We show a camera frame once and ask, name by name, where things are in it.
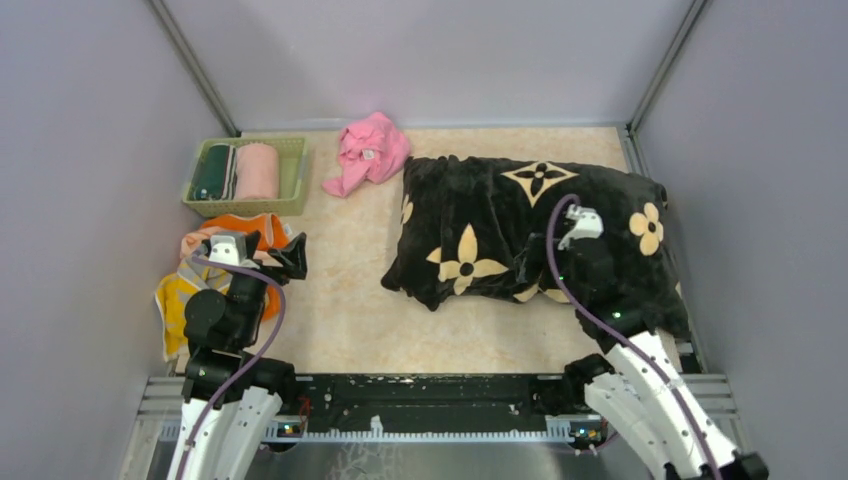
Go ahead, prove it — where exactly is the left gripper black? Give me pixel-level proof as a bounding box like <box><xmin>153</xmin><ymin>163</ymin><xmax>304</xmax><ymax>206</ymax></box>
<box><xmin>228</xmin><ymin>230</ymin><xmax>307</xmax><ymax>345</ymax></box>

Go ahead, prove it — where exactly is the black floral pillow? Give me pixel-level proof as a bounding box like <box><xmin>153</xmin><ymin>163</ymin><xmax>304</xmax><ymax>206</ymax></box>
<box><xmin>381</xmin><ymin>155</ymin><xmax>690</xmax><ymax>339</ymax></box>

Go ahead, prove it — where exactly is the grey yellow duck towel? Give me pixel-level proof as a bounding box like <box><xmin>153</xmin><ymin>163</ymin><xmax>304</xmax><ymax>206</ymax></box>
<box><xmin>155</xmin><ymin>258</ymin><xmax>232</xmax><ymax>361</ymax></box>

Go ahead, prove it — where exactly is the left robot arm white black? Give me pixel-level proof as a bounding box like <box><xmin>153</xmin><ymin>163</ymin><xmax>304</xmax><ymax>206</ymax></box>
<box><xmin>167</xmin><ymin>231</ymin><xmax>308</xmax><ymax>479</ymax></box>

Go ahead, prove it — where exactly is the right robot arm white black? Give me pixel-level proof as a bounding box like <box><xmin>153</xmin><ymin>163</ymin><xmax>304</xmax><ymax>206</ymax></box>
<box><xmin>563</xmin><ymin>308</ymin><xmax>770</xmax><ymax>479</ymax></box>

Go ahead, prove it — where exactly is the orange peach towel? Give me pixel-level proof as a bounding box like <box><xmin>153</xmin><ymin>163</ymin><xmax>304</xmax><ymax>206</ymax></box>
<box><xmin>180</xmin><ymin>213</ymin><xmax>294</xmax><ymax>323</ymax></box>

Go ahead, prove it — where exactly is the rolled peach towel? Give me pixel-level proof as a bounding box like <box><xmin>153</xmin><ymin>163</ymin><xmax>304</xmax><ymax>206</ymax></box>
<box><xmin>234</xmin><ymin>143</ymin><xmax>280</xmax><ymax>201</ymax></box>

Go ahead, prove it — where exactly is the green plastic basket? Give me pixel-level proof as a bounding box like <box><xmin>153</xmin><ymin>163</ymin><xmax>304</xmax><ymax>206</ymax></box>
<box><xmin>180</xmin><ymin>136</ymin><xmax>310</xmax><ymax>218</ymax></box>

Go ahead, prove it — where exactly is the rolled dark green towel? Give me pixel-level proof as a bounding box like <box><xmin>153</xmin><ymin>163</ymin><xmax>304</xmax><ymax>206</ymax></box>
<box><xmin>187</xmin><ymin>143</ymin><xmax>237</xmax><ymax>201</ymax></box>

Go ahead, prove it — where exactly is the pink towel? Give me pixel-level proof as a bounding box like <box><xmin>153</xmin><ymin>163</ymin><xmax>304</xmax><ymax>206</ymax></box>
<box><xmin>322</xmin><ymin>112</ymin><xmax>411</xmax><ymax>198</ymax></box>

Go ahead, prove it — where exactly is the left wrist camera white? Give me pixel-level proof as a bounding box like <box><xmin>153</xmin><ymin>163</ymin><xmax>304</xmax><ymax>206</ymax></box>
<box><xmin>207</xmin><ymin>231</ymin><xmax>248</xmax><ymax>267</ymax></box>

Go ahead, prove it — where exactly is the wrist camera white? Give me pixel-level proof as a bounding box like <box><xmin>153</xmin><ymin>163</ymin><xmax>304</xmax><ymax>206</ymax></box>
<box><xmin>207</xmin><ymin>231</ymin><xmax>248</xmax><ymax>267</ymax></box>
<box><xmin>557</xmin><ymin>204</ymin><xmax>604</xmax><ymax>251</ymax></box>

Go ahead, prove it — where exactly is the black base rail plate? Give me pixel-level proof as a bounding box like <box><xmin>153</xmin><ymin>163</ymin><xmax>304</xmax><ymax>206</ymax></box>
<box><xmin>264</xmin><ymin>372</ymin><xmax>598</xmax><ymax>439</ymax></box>

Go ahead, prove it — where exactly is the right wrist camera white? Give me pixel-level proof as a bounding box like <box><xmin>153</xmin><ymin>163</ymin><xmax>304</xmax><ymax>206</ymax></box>
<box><xmin>557</xmin><ymin>204</ymin><xmax>604</xmax><ymax>251</ymax></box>

